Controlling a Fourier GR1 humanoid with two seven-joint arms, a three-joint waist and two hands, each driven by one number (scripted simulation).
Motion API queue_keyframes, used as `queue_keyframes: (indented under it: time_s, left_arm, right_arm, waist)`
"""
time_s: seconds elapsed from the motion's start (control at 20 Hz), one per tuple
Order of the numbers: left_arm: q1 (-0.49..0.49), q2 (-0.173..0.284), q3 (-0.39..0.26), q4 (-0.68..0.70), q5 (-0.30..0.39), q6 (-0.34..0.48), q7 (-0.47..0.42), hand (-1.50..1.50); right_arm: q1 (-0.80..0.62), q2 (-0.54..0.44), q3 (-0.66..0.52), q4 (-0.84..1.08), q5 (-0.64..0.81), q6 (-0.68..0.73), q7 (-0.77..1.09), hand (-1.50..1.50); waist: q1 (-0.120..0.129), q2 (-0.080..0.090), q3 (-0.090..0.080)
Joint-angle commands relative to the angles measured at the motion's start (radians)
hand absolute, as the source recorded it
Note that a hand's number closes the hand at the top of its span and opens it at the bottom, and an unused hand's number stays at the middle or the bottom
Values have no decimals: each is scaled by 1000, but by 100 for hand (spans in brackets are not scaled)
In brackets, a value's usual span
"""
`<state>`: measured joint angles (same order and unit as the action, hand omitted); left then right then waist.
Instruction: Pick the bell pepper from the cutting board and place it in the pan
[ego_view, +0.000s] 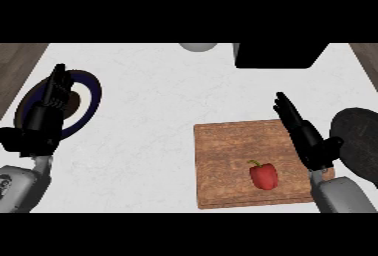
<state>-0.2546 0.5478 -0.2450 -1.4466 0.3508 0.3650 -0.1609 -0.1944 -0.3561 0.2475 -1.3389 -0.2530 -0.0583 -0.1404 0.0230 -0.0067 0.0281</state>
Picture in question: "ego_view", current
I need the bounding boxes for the blue and white plate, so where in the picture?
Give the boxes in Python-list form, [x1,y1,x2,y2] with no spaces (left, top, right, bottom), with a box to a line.
[13,69,105,141]

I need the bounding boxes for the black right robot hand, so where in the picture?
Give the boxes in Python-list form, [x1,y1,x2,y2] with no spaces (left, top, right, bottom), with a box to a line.
[272,91,345,173]

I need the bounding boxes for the grey round bowl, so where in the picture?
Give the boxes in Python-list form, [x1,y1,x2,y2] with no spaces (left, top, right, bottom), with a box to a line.
[177,43,218,53]

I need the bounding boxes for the brown wooden cutting board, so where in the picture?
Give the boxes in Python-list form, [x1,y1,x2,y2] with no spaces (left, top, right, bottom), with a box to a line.
[192,118,336,211]

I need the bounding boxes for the red bell pepper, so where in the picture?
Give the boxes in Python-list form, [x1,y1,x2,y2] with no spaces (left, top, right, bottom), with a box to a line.
[246,159,280,191]

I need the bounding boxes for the black appliance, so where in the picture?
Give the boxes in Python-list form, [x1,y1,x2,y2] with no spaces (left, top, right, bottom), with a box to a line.
[233,43,331,70]

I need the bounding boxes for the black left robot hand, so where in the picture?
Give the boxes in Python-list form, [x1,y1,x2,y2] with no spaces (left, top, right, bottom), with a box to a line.
[0,63,75,158]

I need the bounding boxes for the dark grey pan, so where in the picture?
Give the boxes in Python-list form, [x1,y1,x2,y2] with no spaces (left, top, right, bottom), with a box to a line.
[329,107,378,190]

